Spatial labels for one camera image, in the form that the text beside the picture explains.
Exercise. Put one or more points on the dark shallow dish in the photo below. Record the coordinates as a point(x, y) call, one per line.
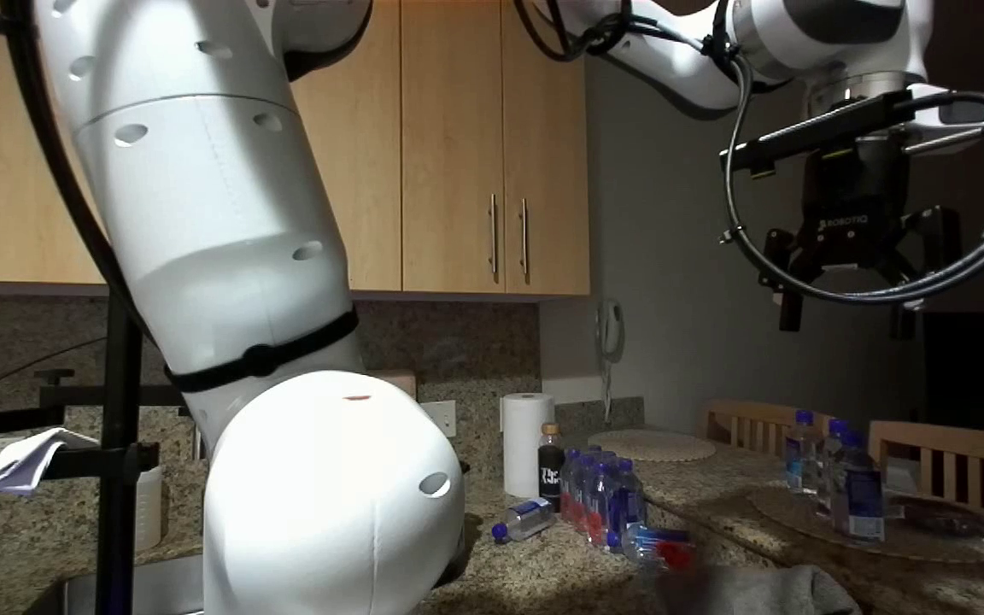
point(937, 517)

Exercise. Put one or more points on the grey fluffy towel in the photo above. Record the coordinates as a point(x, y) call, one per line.
point(766, 593)

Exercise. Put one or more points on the black television screen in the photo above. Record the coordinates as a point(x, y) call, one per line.
point(980, 376)

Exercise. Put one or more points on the white wall outlet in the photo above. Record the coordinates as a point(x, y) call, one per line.
point(438, 417)

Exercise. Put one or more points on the light wooden cabinet door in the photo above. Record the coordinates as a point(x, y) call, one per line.
point(368, 173)
point(1, 173)
point(553, 192)
point(444, 173)

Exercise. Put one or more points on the dark oval placemat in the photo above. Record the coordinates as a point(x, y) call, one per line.
point(787, 514)

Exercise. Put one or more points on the wooden chair back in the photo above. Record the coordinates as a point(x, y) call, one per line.
point(954, 462)

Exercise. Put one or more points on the black camera stand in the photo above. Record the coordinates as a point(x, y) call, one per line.
point(119, 454)

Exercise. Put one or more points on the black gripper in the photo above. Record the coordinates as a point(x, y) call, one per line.
point(855, 192)

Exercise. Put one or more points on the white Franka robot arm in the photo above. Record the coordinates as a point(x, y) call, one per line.
point(229, 225)

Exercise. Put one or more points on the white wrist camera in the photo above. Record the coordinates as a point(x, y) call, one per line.
point(966, 114)

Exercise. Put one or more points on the stainless steel sink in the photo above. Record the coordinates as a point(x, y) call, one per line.
point(138, 587)

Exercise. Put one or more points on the wooden slatted chair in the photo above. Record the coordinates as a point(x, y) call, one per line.
point(753, 428)

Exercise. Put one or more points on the white paper towel roll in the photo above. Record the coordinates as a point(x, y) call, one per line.
point(525, 444)

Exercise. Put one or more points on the lying bottle with red label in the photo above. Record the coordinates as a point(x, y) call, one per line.
point(664, 548)

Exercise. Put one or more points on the black camera mounting plate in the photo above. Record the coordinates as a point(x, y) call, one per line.
point(811, 130)

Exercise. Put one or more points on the dark sauce bottle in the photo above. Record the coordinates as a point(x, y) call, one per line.
point(552, 467)

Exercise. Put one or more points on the white plastic container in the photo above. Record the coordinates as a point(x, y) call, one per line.
point(149, 510)

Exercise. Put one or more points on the blue-labelled water bottle pack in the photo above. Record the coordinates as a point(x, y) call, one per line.
point(602, 501)

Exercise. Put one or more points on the lying clear water bottle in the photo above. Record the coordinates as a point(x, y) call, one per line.
point(525, 519)

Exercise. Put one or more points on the white crumpled cloth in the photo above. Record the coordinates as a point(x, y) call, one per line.
point(33, 460)

